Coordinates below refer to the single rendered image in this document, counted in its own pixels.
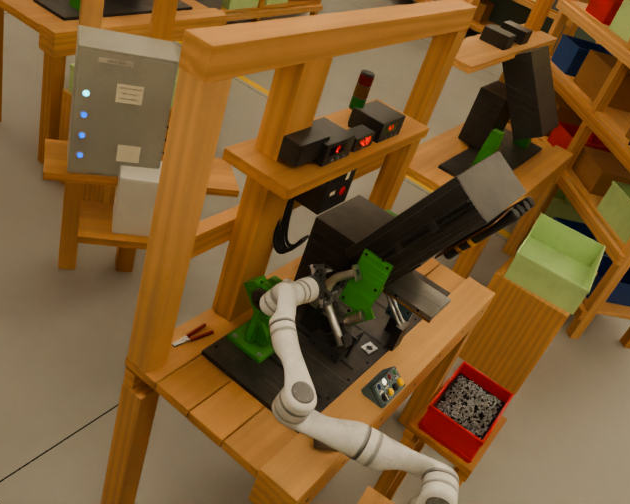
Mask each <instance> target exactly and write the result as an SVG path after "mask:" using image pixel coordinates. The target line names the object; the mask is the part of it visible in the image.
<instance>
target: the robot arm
mask: <svg viewBox="0 0 630 504"><path fill-rule="evenodd" d="M308 269H311V274H310V276H307V277H304V278H300V279H298V280H296V281H294V282H293V281H292V280H291V279H289V278H287V279H284V280H283V281H282V282H280V283H278V284H276V285H275V286H274V287H273V288H271V289H270V290H269V291H267V292H266V293H265V294H264V295H263V296H262V297H261V299H260V308H261V310H262V312H263V313H264V314H266V315H268V316H272V317H271V318H270V320H269V329H270V335H271V341H272V345H273V348H274V351H275V353H276V354H277V356H278V357H279V358H280V360H281V362H282V364H283V368H284V387H283V388H282V389H281V391H280V392H279V394H278V395H277V396H276V398H275V399H274V401H273V403H272V413H273V415H274V417H275V418H276V419H277V420H278V421H279V422H280V423H281V424H283V425H284V426H286V427H288V428H290V429H293V430H295V431H297V432H300V433H302V434H304V435H307V436H309V437H312V438H314V439H316V440H318V441H320V442H322V443H324V444H326V445H327V446H329V447H331V448H333V449H335V450H337V451H339V452H341V453H342V454H344V455H346V456H348V457H349V458H351V459H352V460H354V461H356V462H358V463H359V464H361V465H363V466H365V467H367V468H369V469H372V470H402V471H405V472H407V473H410V474H412V475H413V476H415V477H417V478H418V479H420V480H421V481H422V483H421V490H420V494H419V495H418V496H415V497H413V498H412V499H411V500H410V501H409V503H408V504H458V493H459V477H458V474H457V473H456V472H455V471H454V470H453V469H452V468H451V467H449V466H448V465H446V464H444V463H442V462H439V461H437V460H435V459H433V458H430V457H428V456H426V455H423V454H421V453H419V452H417V451H414V450H412V449H410V448H409V447H407V446H405V445H403V444H401V443H399V442H397V441H395V440H393V439H392V438H390V437H388V436H387V435H385V434H383V433H382V432H380V431H378V430H376V429H375V428H373V427H371V426H369V425H367V424H365V423H362V422H358V421H353V420H345V419H337V418H332V417H328V416H326V415H323V414H321V413H320V412H318V411H316V410H314V408H315V407H316V404H317V395H316V391H315V388H314V385H313V383H312V380H311V377H310V375H309V372H308V369H307V367H306V364H305V361H304V359H303V356H302V353H301V349H300V346H299V341H298V336H297V330H296V325H295V316H296V307H297V306H298V305H301V304H305V303H309V302H312V301H314V300H318V301H319V305H318V308H319V309H320V308H325V307H327V306H328V305H330V304H331V303H333V299H332V296H334V295H336V292H337V290H334V291H329V290H327V289H326V287H325V284H324V278H325V277H326V275H325V274H326V273H329V272H332V270H330V268H327V269H325V268H324V264H312V265H308ZM317 269H318V270H319V271H318V273H315V272H316V270H317ZM323 297H325V298H326V300H322V299H323Z"/></svg>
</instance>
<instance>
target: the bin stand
mask: <svg viewBox="0 0 630 504"><path fill-rule="evenodd" d="M449 379H450V378H448V379H447V380H446V381H445V382H444V383H443V385H442V386H441V387H440V388H439V389H438V390H437V391H436V393H435V394H434V395H433V396H432V397H431V398H430V399H429V401H428V402H427V403H426V404H425V405H424V406H423V407H422V409H421V410H420V411H419V412H418V413H417V414H416V415H415V417H414V418H413V419H412V420H411V421H410V422H409V423H408V425H407V427H406V428H405V430H404V432H403V434H402V435H403V437H402V439H401V440H400V442H399V443H401V444H403V445H405V446H407V447H409V448H410V449H412V450H414V451H417V452H419V453H420V452H421V450H422V449H423V447H424V445H425V444H427V445H429V446H430V447H431V448H433V449H434V450H435V451H437V452H438V453H439V454H440V455H442V456H443V457H444V458H446V459H447V460H448V461H450V462H451V463H452V464H454V465H455V467H454V469H453V470H454V471H455V472H456V473H457V474H458V477H459V487H460V486H461V484H462V483H463V482H466V480H467V479H468V477H469V476H470V474H471V473H472V471H473V470H474V468H475V467H476V465H477V464H478V462H479V461H480V460H481V458H482V457H483V455H484V454H485V452H486V451H487V449H488V448H489V446H490V445H491V443H492V442H493V440H494V439H495V437H496V436H497V434H498V433H499V431H500V430H501V428H502V427H503V425H504V424H505V422H506V421H507V419H506V418H505V417H503V416H502V415H501V417H500V419H499V420H498V422H497V423H496V425H495V427H494V428H493V430H492V431H491V433H490V435H489V436H488V438H487V439H486V441H485V443H484V444H483V446H482V447H480V449H479V451H478V452H477V454H476V455H475V457H474V459H473V460H472V462H471V463H470V462H469V464H468V463H466V462H465V461H463V460H462V459H461V458H459V457H458V456H457V455H455V454H454V453H452V452H451V451H450V450H448V449H447V448H446V447H444V446H443V445H441V444H440V443H439V442H437V441H436V440H434V439H433V438H432V437H430V436H429V435H428V434H426V433H425V432H423V431H422V430H421V429H419V428H418V426H419V425H418V423H419V422H420V420H421V419H422V418H423V417H424V415H425V414H426V412H427V410H428V409H427V407H428V406H429V404H430V403H431V402H432V401H433V399H434V398H435V397H436V396H437V394H438V393H439V392H440V391H441V389H442V388H443V387H444V385H445V384H446V383H447V382H448V380H449ZM406 475H407V472H405V471H402V470H383V472H382V474H381V476H380V477H379V479H378V481H377V483H376V484H375V486H374V488H373V489H374V490H376V491H377V492H379V493H380V494H382V495H383V496H385V497H386V498H388V499H389V500H392V498H393V496H394V495H395V493H396V491H397V490H398V488H399V486H400V485H401V483H402V482H403V480H404V478H405V477H406Z"/></svg>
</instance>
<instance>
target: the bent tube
mask: <svg viewBox="0 0 630 504"><path fill-rule="evenodd" d="M351 278H355V280H356V281H360V280H362V275H361V271H360V267H359V264H355V265H352V269H351V270H347V271H342V272H338V273H335V274H334V275H332V276H331V277H329V278H328V280H327V281H326V282H325V287H326V289H327V290H329V291H331V290H332V288H333V286H334V285H335V284H336V283H337V282H339V281H343V280H347V279H351ZM325 311H326V314H327V317H328V320H329V323H330V326H331V329H332V332H333V335H334V338H335V341H336V344H337V346H341V345H343V343H342V340H341V336H343V334H342V331H341V328H340V325H339V322H338V320H337V317H336V314H335V311H334V308H333V305H332V303H331V304H330V305H328V306H327V307H325Z"/></svg>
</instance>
